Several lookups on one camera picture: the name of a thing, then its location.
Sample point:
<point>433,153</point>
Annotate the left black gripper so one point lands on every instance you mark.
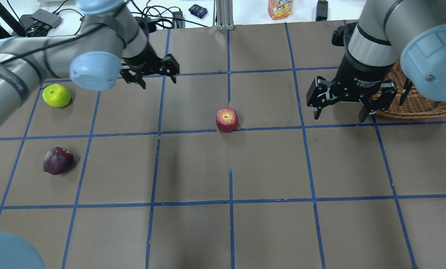
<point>142,61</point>

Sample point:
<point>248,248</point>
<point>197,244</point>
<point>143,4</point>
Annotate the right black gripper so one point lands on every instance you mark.
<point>359,77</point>

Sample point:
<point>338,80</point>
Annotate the red yellow apple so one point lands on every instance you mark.
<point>227,120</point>

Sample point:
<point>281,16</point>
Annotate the dark red apple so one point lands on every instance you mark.
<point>57,160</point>

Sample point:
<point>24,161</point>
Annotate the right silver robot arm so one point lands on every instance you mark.
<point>394,46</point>

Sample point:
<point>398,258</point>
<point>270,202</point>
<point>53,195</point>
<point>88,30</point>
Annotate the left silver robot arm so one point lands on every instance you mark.
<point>111,43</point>

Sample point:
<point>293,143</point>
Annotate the woven wicker basket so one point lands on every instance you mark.
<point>415,106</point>

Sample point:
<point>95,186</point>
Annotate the small dark blue pouch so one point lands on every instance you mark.
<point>198,11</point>

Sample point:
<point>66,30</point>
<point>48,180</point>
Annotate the black power adapter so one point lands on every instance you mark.
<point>321,10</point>

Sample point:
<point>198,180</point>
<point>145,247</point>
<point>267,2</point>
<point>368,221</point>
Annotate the green apple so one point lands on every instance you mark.
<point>56,95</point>

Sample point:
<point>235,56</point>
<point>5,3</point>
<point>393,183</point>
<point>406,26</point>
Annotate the yellow juice bottle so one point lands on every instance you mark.
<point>279,9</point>

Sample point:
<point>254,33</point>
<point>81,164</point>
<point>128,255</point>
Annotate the grey usb hub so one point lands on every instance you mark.
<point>46,19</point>

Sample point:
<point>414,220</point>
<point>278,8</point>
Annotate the black monitor stand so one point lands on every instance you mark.
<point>11,21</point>

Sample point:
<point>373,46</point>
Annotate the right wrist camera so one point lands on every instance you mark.
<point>342,35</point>

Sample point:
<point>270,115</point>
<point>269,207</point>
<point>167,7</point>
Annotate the aluminium frame post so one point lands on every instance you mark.
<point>223,13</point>

